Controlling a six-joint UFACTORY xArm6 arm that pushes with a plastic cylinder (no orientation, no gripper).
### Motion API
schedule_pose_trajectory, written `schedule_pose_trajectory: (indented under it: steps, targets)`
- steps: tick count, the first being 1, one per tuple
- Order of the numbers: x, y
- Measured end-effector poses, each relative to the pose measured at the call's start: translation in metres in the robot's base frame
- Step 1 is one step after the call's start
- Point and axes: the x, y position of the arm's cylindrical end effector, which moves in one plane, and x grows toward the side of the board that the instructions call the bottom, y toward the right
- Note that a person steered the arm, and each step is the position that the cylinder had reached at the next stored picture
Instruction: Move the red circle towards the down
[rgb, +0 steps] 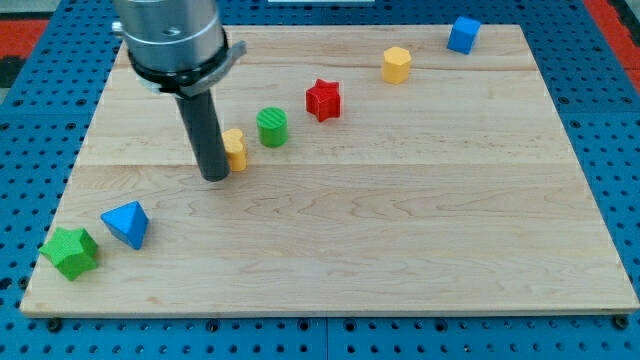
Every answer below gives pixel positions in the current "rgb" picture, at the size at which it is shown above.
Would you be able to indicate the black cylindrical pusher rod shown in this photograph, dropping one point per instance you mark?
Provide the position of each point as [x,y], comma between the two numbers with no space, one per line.
[202,126]

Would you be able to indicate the green cylinder block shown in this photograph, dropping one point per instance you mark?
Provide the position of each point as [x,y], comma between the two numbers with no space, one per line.
[272,127]

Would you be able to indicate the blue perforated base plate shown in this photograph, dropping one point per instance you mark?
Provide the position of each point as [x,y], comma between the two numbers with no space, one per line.
[49,107]

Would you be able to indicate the blue triangle block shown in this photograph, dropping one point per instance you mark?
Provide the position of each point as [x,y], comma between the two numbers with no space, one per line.
[128,223]

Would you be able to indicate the yellow hexagon block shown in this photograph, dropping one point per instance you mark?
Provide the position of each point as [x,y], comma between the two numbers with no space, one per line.
[396,65]

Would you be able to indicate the yellow heart block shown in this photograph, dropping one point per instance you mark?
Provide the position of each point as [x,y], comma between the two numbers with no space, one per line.
[235,149]

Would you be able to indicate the red star block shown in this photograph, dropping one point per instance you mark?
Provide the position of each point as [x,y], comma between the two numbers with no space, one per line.
[323,100]

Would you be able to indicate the blue cube block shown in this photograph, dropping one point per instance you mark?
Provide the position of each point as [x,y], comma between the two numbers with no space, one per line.
[463,35]

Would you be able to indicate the wooden board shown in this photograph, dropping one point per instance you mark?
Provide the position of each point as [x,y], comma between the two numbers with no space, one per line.
[454,193]

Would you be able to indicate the green star block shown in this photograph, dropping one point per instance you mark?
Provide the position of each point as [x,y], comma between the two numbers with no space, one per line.
[71,251]

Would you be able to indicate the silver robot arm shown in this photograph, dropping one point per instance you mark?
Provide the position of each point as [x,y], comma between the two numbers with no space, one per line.
[180,47]

